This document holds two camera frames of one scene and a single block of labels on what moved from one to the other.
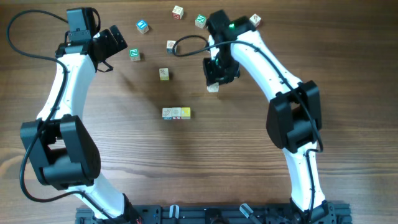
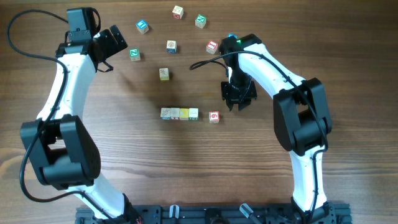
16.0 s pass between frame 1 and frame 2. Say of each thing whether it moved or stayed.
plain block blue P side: stayed
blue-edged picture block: stayed
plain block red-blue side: stayed
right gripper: moved
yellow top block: stayed
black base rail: stayed
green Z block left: stayed
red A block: moved
